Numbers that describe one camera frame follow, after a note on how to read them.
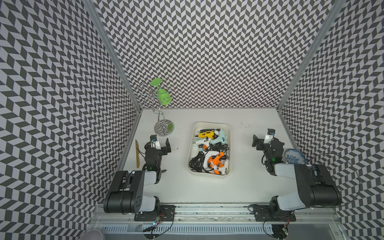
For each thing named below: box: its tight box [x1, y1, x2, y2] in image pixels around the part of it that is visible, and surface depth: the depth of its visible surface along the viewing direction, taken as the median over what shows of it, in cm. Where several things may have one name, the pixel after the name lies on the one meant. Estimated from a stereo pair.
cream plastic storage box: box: [187, 121, 232, 177], surface depth 93 cm
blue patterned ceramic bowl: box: [284, 148, 307, 164], surface depth 92 cm
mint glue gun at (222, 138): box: [210, 128, 227, 145], surface depth 95 cm
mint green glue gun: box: [192, 137, 211, 149], surface depth 95 cm
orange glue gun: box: [208, 151, 225, 168], surface depth 88 cm
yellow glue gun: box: [195, 131, 219, 140], surface depth 100 cm
